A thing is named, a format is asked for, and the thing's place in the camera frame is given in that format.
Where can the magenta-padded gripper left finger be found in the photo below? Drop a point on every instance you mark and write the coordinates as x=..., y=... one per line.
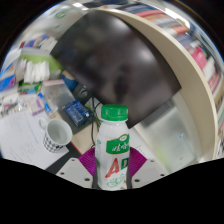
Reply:
x=74, y=171

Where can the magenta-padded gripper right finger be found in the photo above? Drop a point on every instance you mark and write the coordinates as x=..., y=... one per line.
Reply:
x=150, y=171

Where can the white bottle with green cap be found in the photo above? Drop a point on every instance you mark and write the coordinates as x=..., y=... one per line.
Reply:
x=112, y=146

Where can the black and white patterned mug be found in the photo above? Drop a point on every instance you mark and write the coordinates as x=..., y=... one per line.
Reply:
x=55, y=140

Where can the small blue box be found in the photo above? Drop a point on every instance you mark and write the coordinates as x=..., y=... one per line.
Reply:
x=77, y=112

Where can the clear plastic box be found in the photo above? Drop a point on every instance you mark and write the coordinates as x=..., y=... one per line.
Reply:
x=58, y=95

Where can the beige shelf full of books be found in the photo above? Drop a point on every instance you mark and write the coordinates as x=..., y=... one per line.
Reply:
x=196, y=90

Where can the stack of white tissues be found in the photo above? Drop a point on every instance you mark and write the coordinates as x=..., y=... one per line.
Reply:
x=36, y=71

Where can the black computer monitor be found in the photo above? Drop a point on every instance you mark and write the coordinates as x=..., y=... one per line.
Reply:
x=116, y=63

